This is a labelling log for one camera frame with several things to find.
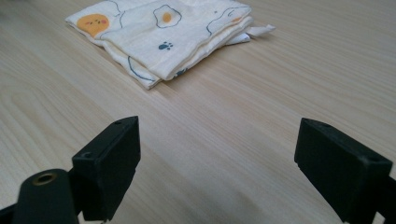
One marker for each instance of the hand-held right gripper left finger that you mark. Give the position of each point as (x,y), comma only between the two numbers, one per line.
(107,168)

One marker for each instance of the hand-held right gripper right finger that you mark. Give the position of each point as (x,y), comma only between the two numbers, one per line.
(339,168)

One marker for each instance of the cream printed cloth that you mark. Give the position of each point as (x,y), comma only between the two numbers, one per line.
(162,37)

